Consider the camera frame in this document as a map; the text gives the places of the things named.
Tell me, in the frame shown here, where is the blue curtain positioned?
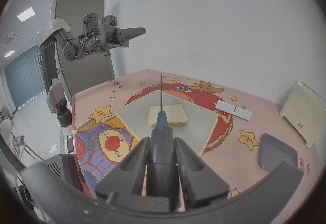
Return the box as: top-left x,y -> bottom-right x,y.
4,46 -> 47,111

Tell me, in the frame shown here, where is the knife with blue-green handle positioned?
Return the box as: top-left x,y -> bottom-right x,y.
143,74 -> 179,214

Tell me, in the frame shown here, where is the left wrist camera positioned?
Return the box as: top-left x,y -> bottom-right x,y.
102,14 -> 120,39

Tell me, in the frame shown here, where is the dark grey tray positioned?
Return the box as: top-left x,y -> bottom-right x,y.
259,133 -> 298,173

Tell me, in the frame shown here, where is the white knife rest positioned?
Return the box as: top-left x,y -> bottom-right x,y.
215,100 -> 253,121

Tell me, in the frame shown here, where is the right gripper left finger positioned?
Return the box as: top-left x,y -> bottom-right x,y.
95,136 -> 151,203

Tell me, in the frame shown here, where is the cutting board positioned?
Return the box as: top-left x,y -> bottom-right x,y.
116,90 -> 219,158

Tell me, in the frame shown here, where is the cream toaster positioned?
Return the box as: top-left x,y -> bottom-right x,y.
279,80 -> 325,149

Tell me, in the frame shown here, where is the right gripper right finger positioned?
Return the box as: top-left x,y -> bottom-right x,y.
174,137 -> 231,212

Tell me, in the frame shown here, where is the slice of bread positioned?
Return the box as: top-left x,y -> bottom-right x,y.
147,103 -> 190,128

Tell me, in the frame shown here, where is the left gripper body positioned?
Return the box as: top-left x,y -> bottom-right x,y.
78,24 -> 129,56

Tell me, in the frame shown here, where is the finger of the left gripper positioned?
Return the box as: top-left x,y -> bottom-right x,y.
116,27 -> 147,43

